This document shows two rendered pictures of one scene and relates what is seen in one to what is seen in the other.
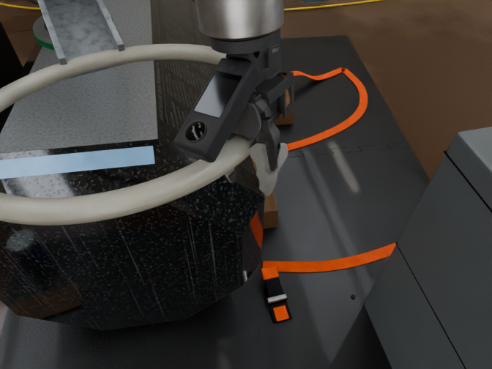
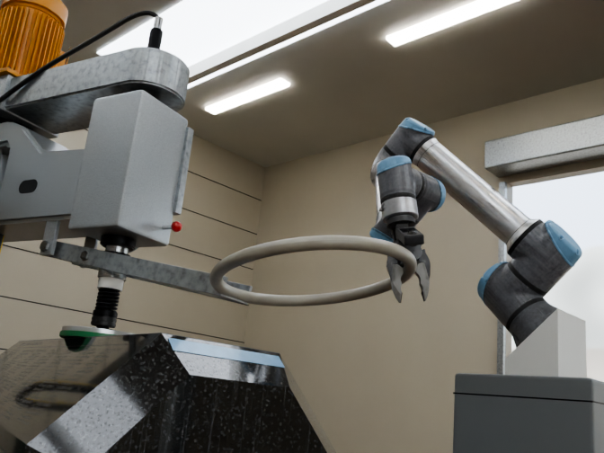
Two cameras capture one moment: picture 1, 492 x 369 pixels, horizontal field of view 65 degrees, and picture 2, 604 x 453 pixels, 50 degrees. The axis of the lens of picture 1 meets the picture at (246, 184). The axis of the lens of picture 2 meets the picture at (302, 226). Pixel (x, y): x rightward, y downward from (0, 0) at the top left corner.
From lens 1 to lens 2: 1.46 m
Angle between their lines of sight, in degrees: 71
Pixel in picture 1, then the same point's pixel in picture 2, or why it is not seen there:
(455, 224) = (490, 435)
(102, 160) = (247, 357)
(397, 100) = not seen: outside the picture
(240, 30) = (413, 208)
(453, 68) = not seen: outside the picture
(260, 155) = (421, 270)
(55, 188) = (218, 367)
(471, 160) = (475, 379)
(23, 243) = (167, 434)
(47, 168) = (208, 351)
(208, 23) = (399, 207)
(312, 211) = not seen: outside the picture
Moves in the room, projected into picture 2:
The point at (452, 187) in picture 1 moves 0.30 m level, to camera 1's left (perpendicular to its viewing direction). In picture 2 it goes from (472, 411) to (395, 401)
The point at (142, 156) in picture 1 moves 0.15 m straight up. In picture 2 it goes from (274, 360) to (280, 298)
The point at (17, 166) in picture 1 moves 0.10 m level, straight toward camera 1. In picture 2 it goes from (185, 345) to (228, 348)
